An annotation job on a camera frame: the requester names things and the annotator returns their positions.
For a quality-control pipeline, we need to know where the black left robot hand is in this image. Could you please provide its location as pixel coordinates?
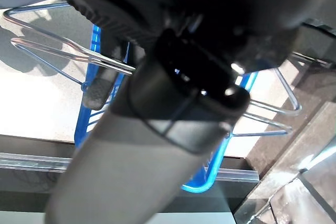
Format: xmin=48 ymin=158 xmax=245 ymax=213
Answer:
xmin=10 ymin=0 xmax=336 ymax=224

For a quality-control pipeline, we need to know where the blue plastic shopping basket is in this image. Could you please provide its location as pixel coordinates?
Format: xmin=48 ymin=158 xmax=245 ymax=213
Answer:
xmin=3 ymin=1 xmax=302 ymax=194

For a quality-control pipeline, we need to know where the dark brown plinth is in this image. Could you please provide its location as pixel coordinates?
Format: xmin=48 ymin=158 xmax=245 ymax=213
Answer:
xmin=233 ymin=100 xmax=336 ymax=209

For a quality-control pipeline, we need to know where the dark metal pole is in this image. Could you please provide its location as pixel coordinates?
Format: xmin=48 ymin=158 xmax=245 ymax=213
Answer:
xmin=298 ymin=167 xmax=336 ymax=209

